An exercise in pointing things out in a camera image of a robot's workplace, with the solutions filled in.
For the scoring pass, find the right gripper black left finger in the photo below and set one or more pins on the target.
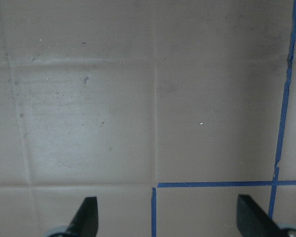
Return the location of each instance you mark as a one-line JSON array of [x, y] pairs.
[[85, 223]]

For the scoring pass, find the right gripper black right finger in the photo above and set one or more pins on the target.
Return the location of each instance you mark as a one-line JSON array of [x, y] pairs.
[[252, 221]]

